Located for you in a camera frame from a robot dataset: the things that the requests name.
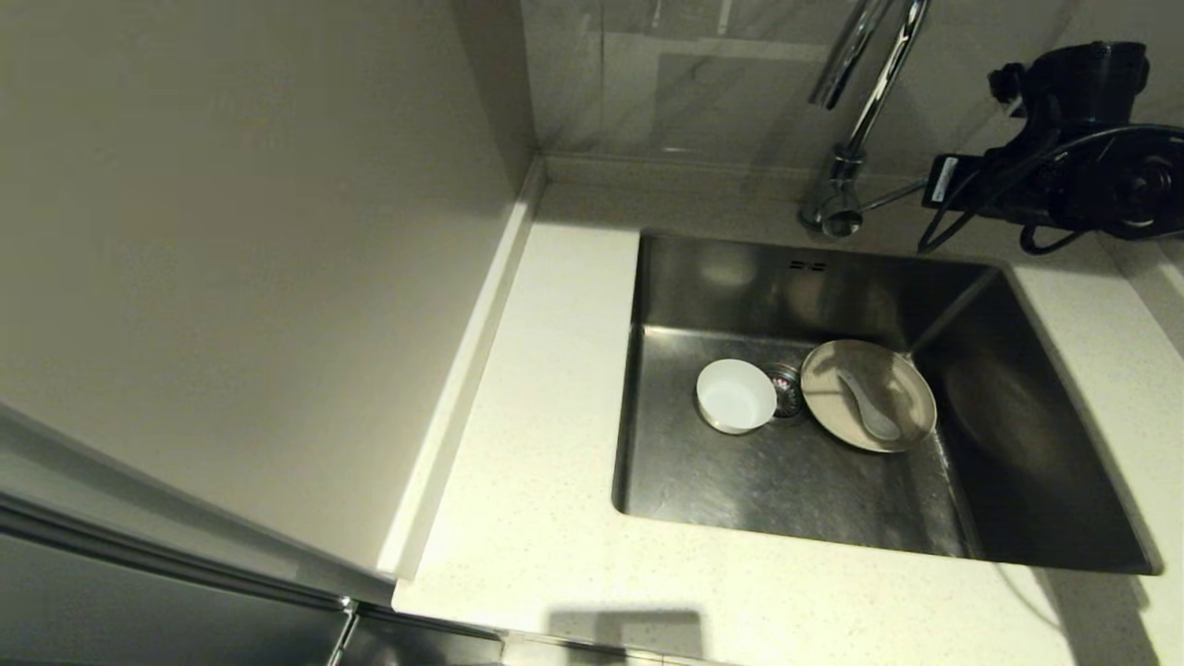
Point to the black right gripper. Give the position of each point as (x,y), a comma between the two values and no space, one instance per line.
(1091,83)

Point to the white round plate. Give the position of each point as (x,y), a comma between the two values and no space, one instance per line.
(902,388)

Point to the white ceramic soup spoon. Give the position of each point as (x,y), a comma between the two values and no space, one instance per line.
(877,421)

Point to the white ceramic bowl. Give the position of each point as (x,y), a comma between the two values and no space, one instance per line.
(735,396)

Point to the stainless steel sink basin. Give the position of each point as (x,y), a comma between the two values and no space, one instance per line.
(703,472)

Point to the chrome gooseneck faucet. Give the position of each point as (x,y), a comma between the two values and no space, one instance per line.
(832,208)

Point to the round metal drain strainer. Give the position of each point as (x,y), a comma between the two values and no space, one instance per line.
(789,393)

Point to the stainless steel appliance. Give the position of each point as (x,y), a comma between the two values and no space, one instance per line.
(139,592)

